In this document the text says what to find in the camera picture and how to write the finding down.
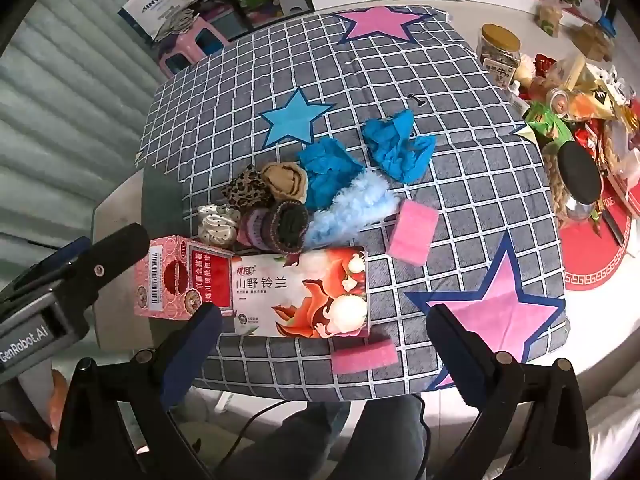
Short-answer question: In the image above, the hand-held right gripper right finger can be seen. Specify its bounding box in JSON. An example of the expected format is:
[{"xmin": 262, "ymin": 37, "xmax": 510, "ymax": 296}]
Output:
[{"xmin": 425, "ymin": 302, "xmax": 593, "ymax": 480}]

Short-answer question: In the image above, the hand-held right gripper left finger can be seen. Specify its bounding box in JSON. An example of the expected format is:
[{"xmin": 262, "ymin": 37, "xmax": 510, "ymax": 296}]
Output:
[{"xmin": 52, "ymin": 302, "xmax": 223, "ymax": 480}]

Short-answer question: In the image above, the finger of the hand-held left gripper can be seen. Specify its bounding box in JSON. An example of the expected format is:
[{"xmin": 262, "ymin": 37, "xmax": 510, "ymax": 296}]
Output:
[
  {"xmin": 30, "ymin": 236, "xmax": 93, "ymax": 281},
  {"xmin": 52, "ymin": 224, "xmax": 151, "ymax": 311}
]

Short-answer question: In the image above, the pink cardboard box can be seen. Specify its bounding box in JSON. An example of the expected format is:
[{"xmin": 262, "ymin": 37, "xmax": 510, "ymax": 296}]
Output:
[{"xmin": 132, "ymin": 234, "xmax": 236, "ymax": 321}]

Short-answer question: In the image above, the pink sponge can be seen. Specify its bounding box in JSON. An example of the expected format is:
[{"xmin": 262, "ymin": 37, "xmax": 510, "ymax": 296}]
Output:
[
  {"xmin": 387, "ymin": 199, "xmax": 441, "ymax": 267},
  {"xmin": 330, "ymin": 337, "xmax": 399, "ymax": 376}
]

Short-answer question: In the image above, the white dotted sock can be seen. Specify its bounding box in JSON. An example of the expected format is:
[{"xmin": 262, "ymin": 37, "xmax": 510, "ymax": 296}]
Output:
[{"xmin": 196, "ymin": 204, "xmax": 240, "ymax": 251}]

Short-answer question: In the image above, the leopard print sock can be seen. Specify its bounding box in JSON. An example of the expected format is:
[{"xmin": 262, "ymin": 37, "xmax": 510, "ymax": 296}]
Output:
[{"xmin": 221, "ymin": 167, "xmax": 271, "ymax": 213}]

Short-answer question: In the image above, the black sock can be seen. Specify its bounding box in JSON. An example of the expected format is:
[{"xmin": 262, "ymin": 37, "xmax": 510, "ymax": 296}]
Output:
[{"xmin": 262, "ymin": 200, "xmax": 311, "ymax": 255}]

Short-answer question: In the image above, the tan sock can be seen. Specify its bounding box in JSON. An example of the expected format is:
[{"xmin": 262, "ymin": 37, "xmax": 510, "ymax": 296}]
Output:
[{"xmin": 260, "ymin": 161, "xmax": 309, "ymax": 207}]

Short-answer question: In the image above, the light blue fluffy cloth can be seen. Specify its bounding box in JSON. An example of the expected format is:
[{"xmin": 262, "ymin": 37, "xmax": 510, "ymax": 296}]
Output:
[{"xmin": 304, "ymin": 169, "xmax": 401, "ymax": 251}]

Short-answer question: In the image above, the person's left hand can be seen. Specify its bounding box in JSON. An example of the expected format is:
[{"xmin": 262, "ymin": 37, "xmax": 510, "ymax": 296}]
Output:
[{"xmin": 0, "ymin": 367, "xmax": 71, "ymax": 461}]

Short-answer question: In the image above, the person's right leg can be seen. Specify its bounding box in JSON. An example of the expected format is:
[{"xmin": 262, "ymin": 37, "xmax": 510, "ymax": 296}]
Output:
[{"xmin": 350, "ymin": 395, "xmax": 428, "ymax": 480}]

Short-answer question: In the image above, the person's leg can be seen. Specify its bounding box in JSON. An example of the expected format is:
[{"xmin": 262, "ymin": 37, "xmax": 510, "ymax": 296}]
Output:
[
  {"xmin": 350, "ymin": 395, "xmax": 428, "ymax": 480},
  {"xmin": 220, "ymin": 400, "xmax": 351, "ymax": 480}
]

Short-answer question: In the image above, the floral tissue pack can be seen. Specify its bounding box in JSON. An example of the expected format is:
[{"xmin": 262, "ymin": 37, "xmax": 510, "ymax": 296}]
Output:
[{"xmin": 231, "ymin": 246, "xmax": 372, "ymax": 339}]

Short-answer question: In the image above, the person's left leg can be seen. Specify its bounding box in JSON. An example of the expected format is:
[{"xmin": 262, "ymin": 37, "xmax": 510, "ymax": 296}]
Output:
[{"xmin": 220, "ymin": 400, "xmax": 351, "ymax": 480}]

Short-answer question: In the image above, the pale pleated curtain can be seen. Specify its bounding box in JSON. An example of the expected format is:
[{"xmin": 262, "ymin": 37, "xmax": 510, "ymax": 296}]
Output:
[{"xmin": 0, "ymin": 0, "xmax": 166, "ymax": 291}]

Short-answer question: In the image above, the red round placemat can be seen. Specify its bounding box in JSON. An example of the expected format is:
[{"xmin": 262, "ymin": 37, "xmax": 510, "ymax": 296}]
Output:
[{"xmin": 557, "ymin": 200, "xmax": 633, "ymax": 293}]

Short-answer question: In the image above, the light grey sofa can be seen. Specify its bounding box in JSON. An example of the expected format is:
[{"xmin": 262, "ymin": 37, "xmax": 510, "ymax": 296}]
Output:
[{"xmin": 585, "ymin": 350, "xmax": 640, "ymax": 480}]

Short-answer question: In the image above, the black-lid clear jar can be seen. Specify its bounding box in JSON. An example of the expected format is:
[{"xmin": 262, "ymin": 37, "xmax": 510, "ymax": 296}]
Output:
[{"xmin": 542, "ymin": 142, "xmax": 603, "ymax": 223}]

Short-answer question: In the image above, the pink plastic stool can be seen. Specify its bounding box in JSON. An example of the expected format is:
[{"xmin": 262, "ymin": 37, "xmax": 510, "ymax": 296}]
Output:
[{"xmin": 157, "ymin": 16, "xmax": 231, "ymax": 78}]

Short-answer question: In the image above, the grey checked star blanket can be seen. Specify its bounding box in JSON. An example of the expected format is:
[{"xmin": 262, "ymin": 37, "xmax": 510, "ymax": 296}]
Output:
[{"xmin": 135, "ymin": 5, "xmax": 571, "ymax": 406}]

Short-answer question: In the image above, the white paper bag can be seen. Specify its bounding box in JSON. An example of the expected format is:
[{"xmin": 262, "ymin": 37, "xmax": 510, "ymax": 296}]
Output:
[{"xmin": 118, "ymin": 0, "xmax": 201, "ymax": 46}]

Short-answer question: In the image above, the pile of snack packets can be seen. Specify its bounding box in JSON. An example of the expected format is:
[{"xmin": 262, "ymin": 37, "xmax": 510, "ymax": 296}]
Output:
[{"xmin": 515, "ymin": 52, "xmax": 640, "ymax": 181}]

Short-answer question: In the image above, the black cable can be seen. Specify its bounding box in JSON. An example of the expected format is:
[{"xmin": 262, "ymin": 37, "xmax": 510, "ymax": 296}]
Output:
[{"xmin": 227, "ymin": 400, "xmax": 321, "ymax": 456}]

